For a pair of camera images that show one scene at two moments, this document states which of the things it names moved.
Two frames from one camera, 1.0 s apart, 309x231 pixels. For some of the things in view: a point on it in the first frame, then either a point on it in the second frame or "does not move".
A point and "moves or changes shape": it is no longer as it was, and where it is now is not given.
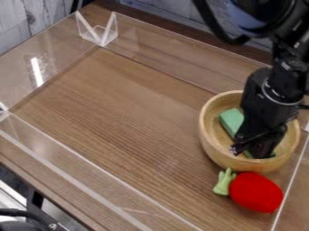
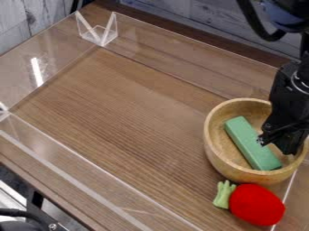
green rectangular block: [232, 118] moves or changes shape
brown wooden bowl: [219, 141] moves or changes shape
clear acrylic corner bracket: [99, 35] does not move
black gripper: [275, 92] -> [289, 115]
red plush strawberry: [253, 189] moves or changes shape
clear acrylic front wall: [79, 180] does not move
